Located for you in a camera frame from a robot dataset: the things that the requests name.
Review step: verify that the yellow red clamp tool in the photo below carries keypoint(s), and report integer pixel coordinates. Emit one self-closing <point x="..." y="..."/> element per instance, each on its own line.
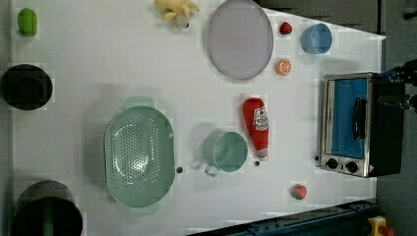
<point x="379" y="227"/>

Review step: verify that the grey round plate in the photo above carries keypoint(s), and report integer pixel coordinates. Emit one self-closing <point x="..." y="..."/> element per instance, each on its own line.
<point x="240" y="39"/>

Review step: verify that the pink toy peach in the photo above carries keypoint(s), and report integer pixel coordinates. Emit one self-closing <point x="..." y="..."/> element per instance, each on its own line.
<point x="299" y="192"/>

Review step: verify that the green toy vegetable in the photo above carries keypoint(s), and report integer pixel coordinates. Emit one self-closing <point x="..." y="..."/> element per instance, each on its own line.
<point x="27" y="22"/>

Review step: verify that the yellow plush banana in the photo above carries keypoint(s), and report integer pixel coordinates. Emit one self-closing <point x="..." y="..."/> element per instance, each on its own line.
<point x="177" y="10"/>

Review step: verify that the blue metal frame rail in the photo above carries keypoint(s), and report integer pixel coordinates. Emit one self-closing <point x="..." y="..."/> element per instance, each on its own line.
<point x="342" y="220"/>

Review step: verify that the green metal mug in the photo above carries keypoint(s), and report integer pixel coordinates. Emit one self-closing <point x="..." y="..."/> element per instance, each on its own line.
<point x="224" y="151"/>

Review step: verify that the green plastic strainer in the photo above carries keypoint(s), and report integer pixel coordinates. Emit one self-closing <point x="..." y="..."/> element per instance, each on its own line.
<point x="139" y="154"/>

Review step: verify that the red plush ketchup bottle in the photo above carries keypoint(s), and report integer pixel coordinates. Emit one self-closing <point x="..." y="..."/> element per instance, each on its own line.
<point x="256" y="120"/>

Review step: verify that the orange slice toy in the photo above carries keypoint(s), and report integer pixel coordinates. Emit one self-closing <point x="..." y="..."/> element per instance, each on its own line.
<point x="283" y="67"/>

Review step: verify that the black toaster oven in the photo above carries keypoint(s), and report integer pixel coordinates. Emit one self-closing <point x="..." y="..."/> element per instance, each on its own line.
<point x="361" y="135"/>

